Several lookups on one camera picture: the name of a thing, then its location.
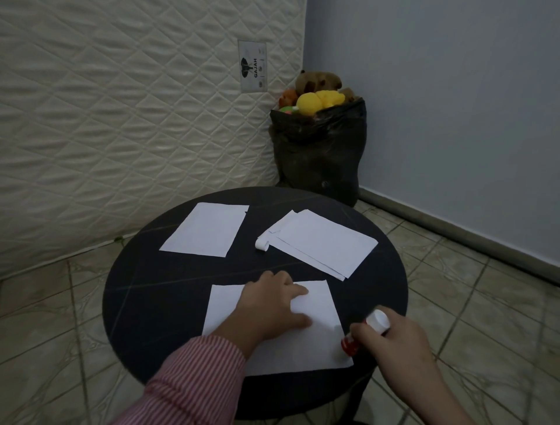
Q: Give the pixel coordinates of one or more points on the black plastic bag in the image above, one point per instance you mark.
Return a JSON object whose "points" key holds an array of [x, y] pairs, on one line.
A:
{"points": [[319, 153]]}

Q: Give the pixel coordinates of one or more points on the person's right hand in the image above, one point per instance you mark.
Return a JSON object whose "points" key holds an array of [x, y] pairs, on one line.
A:
{"points": [[400, 350]]}

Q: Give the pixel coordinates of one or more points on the person's right thumb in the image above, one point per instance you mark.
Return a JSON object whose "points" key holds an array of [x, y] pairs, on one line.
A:
{"points": [[361, 336]]}

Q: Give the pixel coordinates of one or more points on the person's right forearm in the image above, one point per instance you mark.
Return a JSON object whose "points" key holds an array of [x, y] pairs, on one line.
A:
{"points": [[431, 398]]}

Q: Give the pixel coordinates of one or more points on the yellow plush toy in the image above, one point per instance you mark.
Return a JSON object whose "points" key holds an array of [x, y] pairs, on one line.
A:
{"points": [[319, 101]]}

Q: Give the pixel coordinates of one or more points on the white mattress label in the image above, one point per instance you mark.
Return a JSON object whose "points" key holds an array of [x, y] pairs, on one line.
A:
{"points": [[253, 65]]}

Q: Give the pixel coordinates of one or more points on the small curled paper strip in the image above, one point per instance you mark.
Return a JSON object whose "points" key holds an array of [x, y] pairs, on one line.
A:
{"points": [[261, 243]]}

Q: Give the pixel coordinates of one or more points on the brown plush toy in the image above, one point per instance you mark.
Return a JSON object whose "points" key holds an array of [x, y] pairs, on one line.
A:
{"points": [[317, 81]]}

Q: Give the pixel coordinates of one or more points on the white quilted mattress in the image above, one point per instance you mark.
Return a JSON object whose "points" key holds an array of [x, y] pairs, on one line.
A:
{"points": [[122, 122]]}

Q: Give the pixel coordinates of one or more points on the person's left hand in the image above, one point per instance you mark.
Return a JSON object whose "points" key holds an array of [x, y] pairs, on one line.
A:
{"points": [[262, 308]]}

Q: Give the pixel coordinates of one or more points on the white glue stick red cap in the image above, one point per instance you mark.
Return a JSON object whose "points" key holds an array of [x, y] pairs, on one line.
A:
{"points": [[377, 320]]}

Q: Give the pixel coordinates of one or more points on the green toy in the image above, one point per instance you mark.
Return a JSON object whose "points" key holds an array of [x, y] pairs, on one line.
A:
{"points": [[288, 109]]}

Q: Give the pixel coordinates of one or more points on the person's left forearm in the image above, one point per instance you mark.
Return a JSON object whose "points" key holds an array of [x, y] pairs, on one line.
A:
{"points": [[192, 381]]}

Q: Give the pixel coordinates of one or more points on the orange plush toy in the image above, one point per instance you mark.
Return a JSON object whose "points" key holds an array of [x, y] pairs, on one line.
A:
{"points": [[288, 97]]}

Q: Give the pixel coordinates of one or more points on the round black table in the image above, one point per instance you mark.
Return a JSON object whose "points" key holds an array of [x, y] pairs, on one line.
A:
{"points": [[157, 284]]}

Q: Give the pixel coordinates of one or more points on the person's left thumb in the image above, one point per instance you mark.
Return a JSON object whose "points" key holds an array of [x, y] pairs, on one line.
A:
{"points": [[301, 321]]}

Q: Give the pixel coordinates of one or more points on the white paper sheet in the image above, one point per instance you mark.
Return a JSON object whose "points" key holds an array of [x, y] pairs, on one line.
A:
{"points": [[302, 346], [326, 243], [205, 230], [280, 225]]}

